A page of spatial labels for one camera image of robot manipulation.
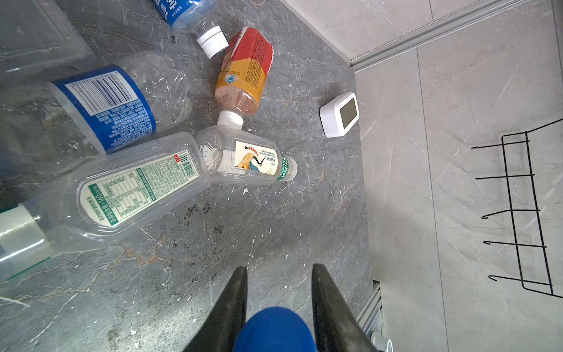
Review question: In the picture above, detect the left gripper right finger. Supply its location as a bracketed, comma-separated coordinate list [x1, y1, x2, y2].
[312, 263, 376, 352]

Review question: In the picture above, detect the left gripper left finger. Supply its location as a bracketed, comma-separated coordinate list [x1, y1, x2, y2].
[184, 266, 248, 351]

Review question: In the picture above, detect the small blue cap bottle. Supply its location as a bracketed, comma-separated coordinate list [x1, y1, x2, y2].
[233, 307, 317, 352]

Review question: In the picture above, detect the clear bottle green white label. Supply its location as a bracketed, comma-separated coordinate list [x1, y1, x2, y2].
[1, 132, 211, 280]

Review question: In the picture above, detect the white flat bottle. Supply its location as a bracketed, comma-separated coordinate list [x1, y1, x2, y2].
[196, 110, 298, 186]

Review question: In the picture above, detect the white digital clock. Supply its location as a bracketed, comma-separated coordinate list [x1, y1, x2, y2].
[320, 92, 359, 138]

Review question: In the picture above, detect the crushed clear bottle blue band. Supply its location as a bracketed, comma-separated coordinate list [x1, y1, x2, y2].
[1, 51, 193, 178]

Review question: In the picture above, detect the orange red bottle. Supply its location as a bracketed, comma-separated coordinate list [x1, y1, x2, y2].
[215, 26, 274, 117]

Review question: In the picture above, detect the clear bottle blue label back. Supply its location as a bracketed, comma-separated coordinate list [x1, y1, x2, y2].
[152, 0, 229, 59]

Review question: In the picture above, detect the black wire hook rack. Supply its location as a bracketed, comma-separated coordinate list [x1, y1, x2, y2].
[473, 118, 562, 299]

